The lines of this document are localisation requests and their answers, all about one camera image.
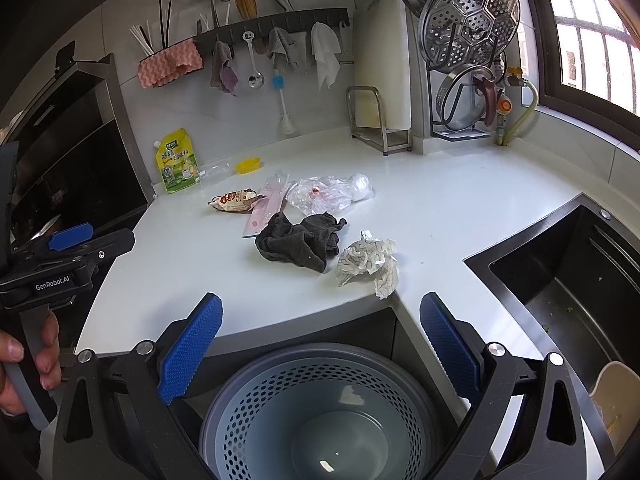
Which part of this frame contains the clear plastic container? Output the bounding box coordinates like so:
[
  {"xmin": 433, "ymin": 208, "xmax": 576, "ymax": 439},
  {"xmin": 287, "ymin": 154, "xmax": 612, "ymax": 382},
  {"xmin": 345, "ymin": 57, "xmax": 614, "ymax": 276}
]
[{"xmin": 198, "ymin": 162, "xmax": 235, "ymax": 183}]

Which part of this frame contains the red white snack wrapper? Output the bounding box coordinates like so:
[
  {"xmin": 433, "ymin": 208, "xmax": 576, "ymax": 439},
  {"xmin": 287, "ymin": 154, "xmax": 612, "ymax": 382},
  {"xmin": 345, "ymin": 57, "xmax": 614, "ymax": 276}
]
[{"xmin": 208, "ymin": 188, "xmax": 262, "ymax": 214}]

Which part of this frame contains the paper ball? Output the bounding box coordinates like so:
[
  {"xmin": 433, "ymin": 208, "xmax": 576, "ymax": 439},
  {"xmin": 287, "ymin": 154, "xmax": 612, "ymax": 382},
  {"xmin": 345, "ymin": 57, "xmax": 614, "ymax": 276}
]
[{"xmin": 335, "ymin": 230, "xmax": 399, "ymax": 300}]

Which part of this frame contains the yellow plastic lid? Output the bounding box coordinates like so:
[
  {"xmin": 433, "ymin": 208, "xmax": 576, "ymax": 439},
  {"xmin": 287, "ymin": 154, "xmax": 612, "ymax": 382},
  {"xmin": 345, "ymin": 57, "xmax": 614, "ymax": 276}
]
[{"xmin": 235, "ymin": 157, "xmax": 262, "ymax": 174}]

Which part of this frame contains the pink toothbrush package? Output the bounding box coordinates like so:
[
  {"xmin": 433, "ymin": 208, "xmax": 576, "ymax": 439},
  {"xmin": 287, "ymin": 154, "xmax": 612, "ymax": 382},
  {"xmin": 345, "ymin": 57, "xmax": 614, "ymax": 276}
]
[{"xmin": 242, "ymin": 170, "xmax": 290, "ymax": 238}]

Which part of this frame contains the dark grey rag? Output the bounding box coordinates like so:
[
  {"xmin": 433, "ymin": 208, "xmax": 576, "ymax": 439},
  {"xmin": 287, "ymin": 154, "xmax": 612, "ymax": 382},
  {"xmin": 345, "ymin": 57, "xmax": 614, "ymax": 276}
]
[{"xmin": 255, "ymin": 212, "xmax": 347, "ymax": 273}]

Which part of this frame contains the clear plastic bag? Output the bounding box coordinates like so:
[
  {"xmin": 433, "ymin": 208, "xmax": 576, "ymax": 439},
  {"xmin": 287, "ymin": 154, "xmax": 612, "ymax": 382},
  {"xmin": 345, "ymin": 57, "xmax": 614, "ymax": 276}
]
[{"xmin": 285, "ymin": 174, "xmax": 373, "ymax": 216}]

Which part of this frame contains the black kitchen sink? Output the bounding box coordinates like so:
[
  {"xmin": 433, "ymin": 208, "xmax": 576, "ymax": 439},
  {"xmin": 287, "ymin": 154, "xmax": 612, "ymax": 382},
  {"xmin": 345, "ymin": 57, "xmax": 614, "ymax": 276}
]
[{"xmin": 465, "ymin": 194, "xmax": 639, "ymax": 468}]

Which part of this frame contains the grey perforated trash basket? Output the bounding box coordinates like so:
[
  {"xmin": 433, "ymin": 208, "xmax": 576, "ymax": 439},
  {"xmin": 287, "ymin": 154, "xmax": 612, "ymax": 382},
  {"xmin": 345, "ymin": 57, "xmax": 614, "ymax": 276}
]
[{"xmin": 198, "ymin": 344, "xmax": 442, "ymax": 479}]

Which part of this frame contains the person's left hand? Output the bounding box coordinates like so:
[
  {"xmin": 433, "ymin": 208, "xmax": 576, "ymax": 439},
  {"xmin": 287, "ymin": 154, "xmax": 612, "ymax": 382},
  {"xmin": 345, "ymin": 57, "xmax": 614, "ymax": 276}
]
[{"xmin": 0, "ymin": 310, "xmax": 62, "ymax": 416}]

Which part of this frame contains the black built-in oven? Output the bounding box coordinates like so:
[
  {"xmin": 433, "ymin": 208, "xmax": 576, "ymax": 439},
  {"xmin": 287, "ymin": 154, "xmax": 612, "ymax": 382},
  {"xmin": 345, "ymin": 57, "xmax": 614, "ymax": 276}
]
[{"xmin": 8, "ymin": 44, "xmax": 154, "ymax": 245}]

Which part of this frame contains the yellow green seasoning pouch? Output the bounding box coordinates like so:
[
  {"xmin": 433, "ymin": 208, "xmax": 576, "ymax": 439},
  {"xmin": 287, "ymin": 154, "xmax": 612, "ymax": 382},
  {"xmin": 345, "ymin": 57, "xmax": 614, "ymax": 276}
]
[{"xmin": 154, "ymin": 128, "xmax": 200, "ymax": 194}]

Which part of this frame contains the cream ladle in sink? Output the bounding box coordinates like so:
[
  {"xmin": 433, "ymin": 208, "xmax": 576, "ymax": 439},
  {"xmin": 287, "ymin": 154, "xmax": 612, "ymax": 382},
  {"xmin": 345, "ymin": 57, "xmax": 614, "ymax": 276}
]
[{"xmin": 589, "ymin": 361, "xmax": 640, "ymax": 455}]

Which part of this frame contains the pink wavy dishcloth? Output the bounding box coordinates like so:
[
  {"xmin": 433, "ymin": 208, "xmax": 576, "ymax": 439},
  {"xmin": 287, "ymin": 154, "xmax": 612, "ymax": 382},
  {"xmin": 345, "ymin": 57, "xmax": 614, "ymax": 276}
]
[{"xmin": 138, "ymin": 38, "xmax": 203, "ymax": 89}]

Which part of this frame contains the purple grey hanging cloth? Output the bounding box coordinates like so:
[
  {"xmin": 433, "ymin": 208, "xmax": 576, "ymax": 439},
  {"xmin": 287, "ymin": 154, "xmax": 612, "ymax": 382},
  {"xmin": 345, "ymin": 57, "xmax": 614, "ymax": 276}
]
[{"xmin": 209, "ymin": 41, "xmax": 239, "ymax": 96}]

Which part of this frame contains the white chopsticks bundle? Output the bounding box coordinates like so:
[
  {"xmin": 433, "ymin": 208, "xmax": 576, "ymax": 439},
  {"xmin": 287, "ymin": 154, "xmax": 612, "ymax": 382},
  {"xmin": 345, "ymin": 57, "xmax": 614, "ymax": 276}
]
[{"xmin": 129, "ymin": 25, "xmax": 155, "ymax": 56}]

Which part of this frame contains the hanging steel ladle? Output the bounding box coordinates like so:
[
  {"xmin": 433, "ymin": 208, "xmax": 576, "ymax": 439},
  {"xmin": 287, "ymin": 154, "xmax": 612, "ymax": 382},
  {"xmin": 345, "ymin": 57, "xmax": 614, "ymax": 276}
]
[{"xmin": 242, "ymin": 30, "xmax": 265, "ymax": 90}]

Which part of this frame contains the black lid rack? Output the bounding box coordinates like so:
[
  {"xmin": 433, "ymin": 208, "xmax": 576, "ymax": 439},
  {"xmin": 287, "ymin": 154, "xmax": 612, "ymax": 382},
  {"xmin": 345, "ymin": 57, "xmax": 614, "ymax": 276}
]
[{"xmin": 434, "ymin": 63, "xmax": 494, "ymax": 139}]

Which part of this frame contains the steel cutting board rack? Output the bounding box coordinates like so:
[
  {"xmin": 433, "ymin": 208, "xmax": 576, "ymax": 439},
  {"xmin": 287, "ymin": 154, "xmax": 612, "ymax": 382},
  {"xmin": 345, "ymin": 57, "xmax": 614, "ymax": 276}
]
[{"xmin": 346, "ymin": 84, "xmax": 412, "ymax": 156}]

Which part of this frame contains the blue white bottle brush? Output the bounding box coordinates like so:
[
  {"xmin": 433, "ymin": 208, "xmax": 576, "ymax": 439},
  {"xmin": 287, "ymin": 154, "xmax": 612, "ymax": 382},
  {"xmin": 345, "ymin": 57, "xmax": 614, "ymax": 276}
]
[{"xmin": 271, "ymin": 68, "xmax": 296, "ymax": 136}]

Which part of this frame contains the white cutting board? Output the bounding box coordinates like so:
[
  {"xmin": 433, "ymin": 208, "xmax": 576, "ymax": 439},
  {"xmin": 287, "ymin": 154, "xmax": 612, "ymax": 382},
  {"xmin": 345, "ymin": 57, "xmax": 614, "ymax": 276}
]
[{"xmin": 354, "ymin": 0, "xmax": 411, "ymax": 129}]

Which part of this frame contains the white hanging cloth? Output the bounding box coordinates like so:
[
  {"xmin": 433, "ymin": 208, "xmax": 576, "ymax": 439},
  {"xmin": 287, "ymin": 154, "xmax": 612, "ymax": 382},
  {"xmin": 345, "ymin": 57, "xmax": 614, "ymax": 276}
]
[{"xmin": 310, "ymin": 22, "xmax": 342, "ymax": 88}]

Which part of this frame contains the window with bars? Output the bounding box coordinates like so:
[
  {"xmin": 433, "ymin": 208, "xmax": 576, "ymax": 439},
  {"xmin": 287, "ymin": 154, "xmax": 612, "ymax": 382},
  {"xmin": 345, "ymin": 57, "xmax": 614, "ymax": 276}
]
[{"xmin": 527, "ymin": 0, "xmax": 639, "ymax": 150}]

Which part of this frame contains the round steel steamer plate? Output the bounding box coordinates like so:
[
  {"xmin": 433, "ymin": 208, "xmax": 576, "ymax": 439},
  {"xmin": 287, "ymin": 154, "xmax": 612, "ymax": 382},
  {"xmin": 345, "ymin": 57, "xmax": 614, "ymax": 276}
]
[{"xmin": 418, "ymin": 0, "xmax": 521, "ymax": 74}]

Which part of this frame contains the yellow gas hose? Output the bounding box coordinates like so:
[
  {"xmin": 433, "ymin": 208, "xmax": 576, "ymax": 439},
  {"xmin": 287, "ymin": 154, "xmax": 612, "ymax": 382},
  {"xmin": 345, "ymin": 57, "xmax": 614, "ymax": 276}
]
[{"xmin": 496, "ymin": 66, "xmax": 542, "ymax": 148}]

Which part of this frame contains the wooden handled utensil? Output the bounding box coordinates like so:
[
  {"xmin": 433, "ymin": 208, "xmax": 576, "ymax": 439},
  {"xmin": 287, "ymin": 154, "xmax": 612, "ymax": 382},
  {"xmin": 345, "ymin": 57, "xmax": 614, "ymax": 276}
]
[{"xmin": 234, "ymin": 0, "xmax": 258, "ymax": 21}]

